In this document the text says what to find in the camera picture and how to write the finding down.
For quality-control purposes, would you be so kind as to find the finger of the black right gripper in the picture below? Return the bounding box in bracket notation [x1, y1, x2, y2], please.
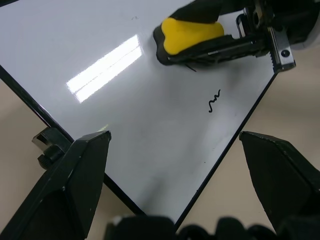
[166, 34, 271, 67]
[172, 0, 224, 25]

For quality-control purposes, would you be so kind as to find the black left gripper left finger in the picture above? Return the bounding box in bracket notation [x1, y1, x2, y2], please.
[0, 130, 112, 240]

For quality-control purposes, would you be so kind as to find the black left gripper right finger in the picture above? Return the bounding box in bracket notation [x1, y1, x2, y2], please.
[238, 130, 320, 235]

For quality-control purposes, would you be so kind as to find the yellow and black whiteboard eraser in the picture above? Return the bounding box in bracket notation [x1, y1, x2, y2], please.
[152, 17, 235, 67]

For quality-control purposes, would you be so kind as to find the black clamp with knob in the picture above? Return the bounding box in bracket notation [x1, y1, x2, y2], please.
[31, 126, 72, 171]

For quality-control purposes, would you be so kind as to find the white whiteboard with black frame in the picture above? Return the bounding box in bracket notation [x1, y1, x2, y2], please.
[0, 0, 281, 227]

